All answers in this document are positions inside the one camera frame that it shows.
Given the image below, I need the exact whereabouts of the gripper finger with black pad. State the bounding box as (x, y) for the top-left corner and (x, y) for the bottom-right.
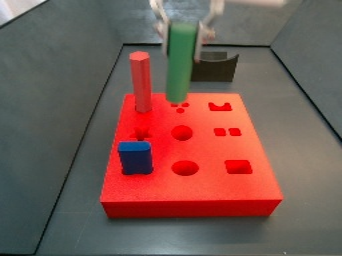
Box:
(148, 0), (171, 55)

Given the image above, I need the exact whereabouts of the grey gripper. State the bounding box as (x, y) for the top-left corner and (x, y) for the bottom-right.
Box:
(193, 0), (287, 61)

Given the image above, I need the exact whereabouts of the green cylinder peg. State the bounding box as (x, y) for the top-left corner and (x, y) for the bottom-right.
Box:
(165, 23), (196, 104)

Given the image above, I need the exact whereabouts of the black curved regrasp stand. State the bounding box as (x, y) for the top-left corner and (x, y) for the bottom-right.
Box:
(191, 51), (239, 82)

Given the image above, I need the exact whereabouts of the blue rounded peg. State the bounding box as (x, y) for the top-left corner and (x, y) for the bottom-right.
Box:
(117, 141), (153, 175)

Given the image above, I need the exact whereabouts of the red shape sorter block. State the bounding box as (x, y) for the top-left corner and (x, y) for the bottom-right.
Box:
(100, 93), (283, 218)

